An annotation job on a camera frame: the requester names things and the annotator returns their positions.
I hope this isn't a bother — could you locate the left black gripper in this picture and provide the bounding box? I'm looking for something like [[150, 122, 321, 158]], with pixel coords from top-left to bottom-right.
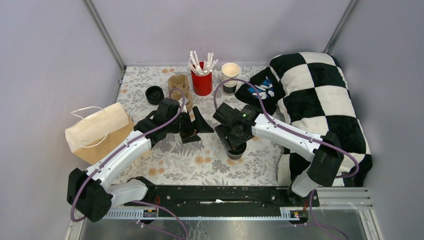
[[166, 106, 214, 143]]

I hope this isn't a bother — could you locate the black paper coffee cup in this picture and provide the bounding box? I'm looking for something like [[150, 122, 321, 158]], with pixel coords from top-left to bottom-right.
[[226, 143, 247, 161]]

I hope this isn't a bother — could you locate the cardboard cup carrier tray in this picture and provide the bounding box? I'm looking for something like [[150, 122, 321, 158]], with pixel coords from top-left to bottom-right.
[[167, 74, 193, 113]]

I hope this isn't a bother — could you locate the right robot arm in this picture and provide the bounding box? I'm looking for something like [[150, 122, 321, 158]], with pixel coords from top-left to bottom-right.
[[212, 103, 344, 206]]

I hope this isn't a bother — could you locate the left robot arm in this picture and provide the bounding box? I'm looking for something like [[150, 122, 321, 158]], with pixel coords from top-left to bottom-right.
[[66, 98, 214, 222]]

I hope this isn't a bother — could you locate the brown paper takeout bag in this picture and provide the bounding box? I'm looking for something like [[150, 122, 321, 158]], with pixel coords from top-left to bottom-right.
[[65, 102, 135, 165]]

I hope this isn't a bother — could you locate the floral patterned table mat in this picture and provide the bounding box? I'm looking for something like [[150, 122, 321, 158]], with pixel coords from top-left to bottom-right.
[[114, 65, 332, 187]]

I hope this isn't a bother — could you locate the black cloth blue print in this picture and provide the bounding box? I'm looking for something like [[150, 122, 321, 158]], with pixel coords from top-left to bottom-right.
[[235, 67, 285, 115]]

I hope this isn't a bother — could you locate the red straw holder cup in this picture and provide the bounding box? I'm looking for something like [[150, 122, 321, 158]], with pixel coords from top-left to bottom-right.
[[188, 63, 213, 96]]

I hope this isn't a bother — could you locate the stack of paper cups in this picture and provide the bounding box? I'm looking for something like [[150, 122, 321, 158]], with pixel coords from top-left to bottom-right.
[[221, 62, 241, 95]]

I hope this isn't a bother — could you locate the stack of black lids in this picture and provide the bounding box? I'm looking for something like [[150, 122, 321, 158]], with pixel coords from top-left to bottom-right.
[[145, 85, 165, 106]]

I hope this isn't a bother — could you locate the black white checkered pillow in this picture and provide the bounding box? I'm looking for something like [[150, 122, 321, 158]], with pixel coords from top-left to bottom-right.
[[269, 52, 373, 187]]

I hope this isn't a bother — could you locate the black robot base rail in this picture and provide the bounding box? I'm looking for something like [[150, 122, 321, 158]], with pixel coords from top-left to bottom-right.
[[142, 185, 310, 218]]

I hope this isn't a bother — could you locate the left aluminium frame post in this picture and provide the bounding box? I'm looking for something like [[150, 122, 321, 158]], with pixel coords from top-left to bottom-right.
[[82, 0, 126, 73]]

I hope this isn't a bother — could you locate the aluminium frame post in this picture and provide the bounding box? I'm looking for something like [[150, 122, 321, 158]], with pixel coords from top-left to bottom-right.
[[82, 0, 126, 73], [323, 0, 361, 55]]

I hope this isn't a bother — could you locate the right aluminium frame post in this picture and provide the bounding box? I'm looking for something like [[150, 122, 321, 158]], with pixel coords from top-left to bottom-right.
[[323, 0, 361, 55]]

